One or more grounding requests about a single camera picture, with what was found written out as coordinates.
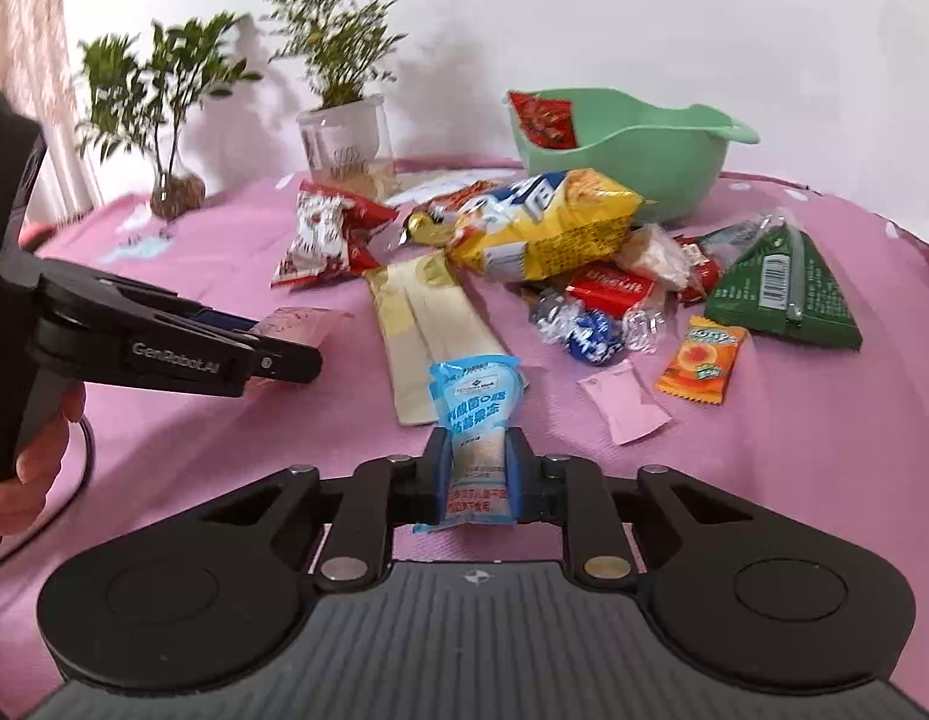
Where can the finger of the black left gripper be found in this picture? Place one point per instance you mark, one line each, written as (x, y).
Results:
(153, 350)
(170, 303)

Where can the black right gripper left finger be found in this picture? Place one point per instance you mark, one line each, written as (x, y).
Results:
(362, 511)

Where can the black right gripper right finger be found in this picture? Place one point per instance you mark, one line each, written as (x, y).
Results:
(590, 508)

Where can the blue and white snack sachet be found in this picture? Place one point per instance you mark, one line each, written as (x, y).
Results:
(474, 398)

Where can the pink peach snack packet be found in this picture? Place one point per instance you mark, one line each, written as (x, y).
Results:
(309, 326)

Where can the person's left hand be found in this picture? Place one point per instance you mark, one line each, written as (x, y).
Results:
(23, 497)

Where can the small pink candy wrapper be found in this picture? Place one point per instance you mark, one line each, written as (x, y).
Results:
(629, 412)

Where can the blue foil wrapped candy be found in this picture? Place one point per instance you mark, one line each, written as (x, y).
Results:
(594, 336)

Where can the orange candy packet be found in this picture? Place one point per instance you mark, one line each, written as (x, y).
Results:
(701, 368)

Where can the olive gold stick sachet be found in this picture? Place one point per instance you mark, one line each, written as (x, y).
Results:
(425, 316)

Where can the red white happy snack packet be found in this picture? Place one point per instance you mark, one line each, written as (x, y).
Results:
(334, 229)

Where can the small red candy packet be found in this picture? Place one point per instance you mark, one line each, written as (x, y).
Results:
(605, 287)

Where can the leafy plant in glass vase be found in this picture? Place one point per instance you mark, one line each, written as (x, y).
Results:
(141, 104)

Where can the clear wrapped pale candy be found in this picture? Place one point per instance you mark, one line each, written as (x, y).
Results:
(649, 252)

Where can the gold foil chocolate ball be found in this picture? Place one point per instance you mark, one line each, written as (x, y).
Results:
(422, 228)

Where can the yellow rice crust snack bag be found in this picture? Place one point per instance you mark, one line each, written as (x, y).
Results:
(543, 226)

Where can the pink floral tablecloth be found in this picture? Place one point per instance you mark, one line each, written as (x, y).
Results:
(784, 550)

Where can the green triangular snack packet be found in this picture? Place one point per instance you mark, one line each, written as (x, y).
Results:
(783, 287)

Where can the red gold round packet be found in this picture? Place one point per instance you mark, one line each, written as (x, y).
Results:
(442, 207)

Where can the potted plant in clear cup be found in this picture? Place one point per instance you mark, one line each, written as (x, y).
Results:
(343, 45)

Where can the mint green plastic bowl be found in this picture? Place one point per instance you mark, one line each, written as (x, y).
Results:
(671, 157)

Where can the red snack packet in bowl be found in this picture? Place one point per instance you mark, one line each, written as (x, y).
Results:
(547, 123)

